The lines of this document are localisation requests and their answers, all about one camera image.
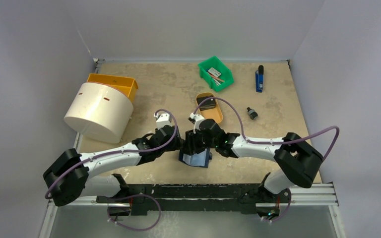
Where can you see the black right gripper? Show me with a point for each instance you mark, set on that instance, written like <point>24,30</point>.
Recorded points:
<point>194,141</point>

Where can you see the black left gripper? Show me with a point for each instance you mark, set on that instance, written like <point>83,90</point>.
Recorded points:
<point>176,144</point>

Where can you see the blue leather card holder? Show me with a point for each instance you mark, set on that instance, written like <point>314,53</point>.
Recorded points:
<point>200,160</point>

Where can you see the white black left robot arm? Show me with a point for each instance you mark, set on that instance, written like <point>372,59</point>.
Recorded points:
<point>67,176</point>

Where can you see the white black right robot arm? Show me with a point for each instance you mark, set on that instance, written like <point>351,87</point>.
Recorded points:
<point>298,161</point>

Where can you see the black VIP credit cards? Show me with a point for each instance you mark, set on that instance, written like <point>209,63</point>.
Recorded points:
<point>206,103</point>

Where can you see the tan oval plastic tray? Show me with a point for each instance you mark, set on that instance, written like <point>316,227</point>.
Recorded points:
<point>215,113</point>

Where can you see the yellow wooden box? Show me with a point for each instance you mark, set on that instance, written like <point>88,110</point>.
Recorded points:
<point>127,85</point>

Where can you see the items inside green bin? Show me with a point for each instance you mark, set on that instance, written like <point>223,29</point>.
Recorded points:
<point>215,75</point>

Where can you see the green plastic bin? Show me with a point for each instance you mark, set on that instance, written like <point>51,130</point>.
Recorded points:
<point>216,63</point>

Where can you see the white cylindrical container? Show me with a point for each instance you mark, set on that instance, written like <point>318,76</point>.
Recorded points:
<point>99,112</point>

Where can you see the blue stapler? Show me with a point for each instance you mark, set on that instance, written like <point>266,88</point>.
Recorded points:
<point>259,79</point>

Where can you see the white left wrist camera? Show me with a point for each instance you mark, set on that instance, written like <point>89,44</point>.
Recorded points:
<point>162,119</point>

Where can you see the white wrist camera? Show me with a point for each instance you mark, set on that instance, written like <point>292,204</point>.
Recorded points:
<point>162,119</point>
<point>193,118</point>

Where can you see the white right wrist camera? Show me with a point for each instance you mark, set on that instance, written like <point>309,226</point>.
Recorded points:
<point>193,118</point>

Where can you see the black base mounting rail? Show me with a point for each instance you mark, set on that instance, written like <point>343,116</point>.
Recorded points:
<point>245,198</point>

